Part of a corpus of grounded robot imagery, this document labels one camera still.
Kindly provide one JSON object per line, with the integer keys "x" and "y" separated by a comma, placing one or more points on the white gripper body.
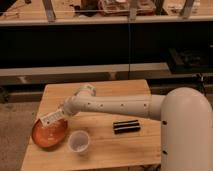
{"x": 52, "y": 117}

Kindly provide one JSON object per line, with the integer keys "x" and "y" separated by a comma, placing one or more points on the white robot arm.
{"x": 185, "y": 114}

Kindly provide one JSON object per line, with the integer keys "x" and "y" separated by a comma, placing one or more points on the orange ceramic bowl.
{"x": 50, "y": 136}

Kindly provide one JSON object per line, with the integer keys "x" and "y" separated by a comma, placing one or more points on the clear plastic cup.
{"x": 78, "y": 142}

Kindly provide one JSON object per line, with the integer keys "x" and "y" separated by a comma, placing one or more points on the long wooden shelf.
{"x": 48, "y": 75}

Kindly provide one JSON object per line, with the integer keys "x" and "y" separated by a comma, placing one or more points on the wooden table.
{"x": 106, "y": 149}

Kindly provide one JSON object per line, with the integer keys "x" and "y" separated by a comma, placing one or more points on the black rectangular block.
{"x": 126, "y": 126}

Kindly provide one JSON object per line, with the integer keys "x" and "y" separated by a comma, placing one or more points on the dark box on right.
{"x": 187, "y": 61}

